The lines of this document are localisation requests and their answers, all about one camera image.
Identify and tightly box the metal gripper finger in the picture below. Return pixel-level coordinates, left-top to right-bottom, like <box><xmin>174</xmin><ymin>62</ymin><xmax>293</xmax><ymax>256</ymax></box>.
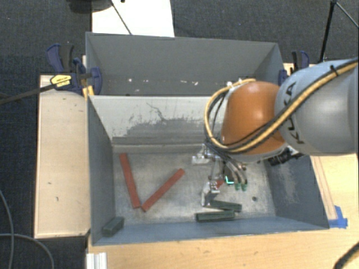
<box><xmin>209</xmin><ymin>182</ymin><xmax>222</xmax><ymax>202</ymax></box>
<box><xmin>200</xmin><ymin>181</ymin><xmax>211</xmax><ymax>207</ymax></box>

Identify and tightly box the dark green flat block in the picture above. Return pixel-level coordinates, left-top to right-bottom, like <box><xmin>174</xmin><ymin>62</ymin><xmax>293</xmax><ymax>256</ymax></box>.
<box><xmin>208</xmin><ymin>200</ymin><xmax>243</xmax><ymax>213</ymax></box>
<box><xmin>102</xmin><ymin>216</ymin><xmax>125</xmax><ymax>238</ymax></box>
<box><xmin>195</xmin><ymin>209</ymin><xmax>236</xmax><ymax>223</ymax></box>

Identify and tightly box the grey metal bin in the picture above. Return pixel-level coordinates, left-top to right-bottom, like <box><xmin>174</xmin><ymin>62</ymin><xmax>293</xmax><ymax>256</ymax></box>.
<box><xmin>85</xmin><ymin>31</ymin><xmax>330</xmax><ymax>247</ymax></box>

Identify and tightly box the pale wood board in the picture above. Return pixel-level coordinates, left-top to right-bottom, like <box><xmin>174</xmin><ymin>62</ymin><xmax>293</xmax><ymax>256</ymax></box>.
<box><xmin>33</xmin><ymin>74</ymin><xmax>92</xmax><ymax>239</ymax></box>

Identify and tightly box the black cylinder on white bracket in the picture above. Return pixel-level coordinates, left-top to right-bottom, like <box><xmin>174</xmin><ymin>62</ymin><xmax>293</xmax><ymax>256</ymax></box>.
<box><xmin>268</xmin><ymin>149</ymin><xmax>304</xmax><ymax>167</ymax></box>

